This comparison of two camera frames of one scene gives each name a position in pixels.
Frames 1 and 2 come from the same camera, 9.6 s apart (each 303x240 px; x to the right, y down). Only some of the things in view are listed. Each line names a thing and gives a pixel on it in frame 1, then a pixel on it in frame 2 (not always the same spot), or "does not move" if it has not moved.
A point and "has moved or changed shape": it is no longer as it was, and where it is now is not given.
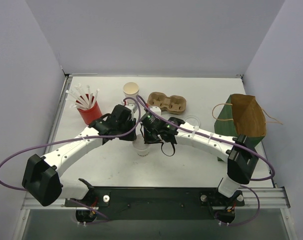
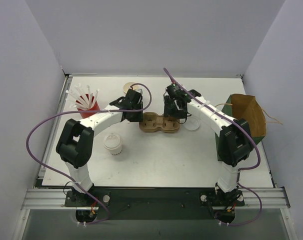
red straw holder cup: [89, 115] does not move
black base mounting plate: [157, 203] does not move
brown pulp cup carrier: [174, 104] has moved or changed shape
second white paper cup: [131, 89] does not move
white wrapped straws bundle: [82, 100] does not move
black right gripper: [151, 136] → [173, 111]
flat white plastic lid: [192, 120] does not move
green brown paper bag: [241, 114] does not move
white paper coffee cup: [142, 148] → [114, 143]
